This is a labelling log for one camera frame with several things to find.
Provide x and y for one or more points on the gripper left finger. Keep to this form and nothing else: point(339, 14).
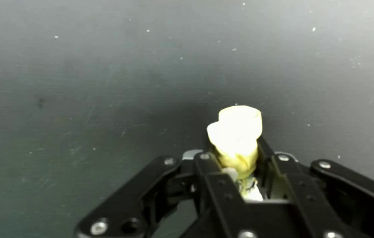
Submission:
point(207, 185)

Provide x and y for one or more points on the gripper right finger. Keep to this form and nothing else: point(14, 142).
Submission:
point(306, 191)

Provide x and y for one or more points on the white toy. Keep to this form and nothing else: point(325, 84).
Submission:
point(236, 138)

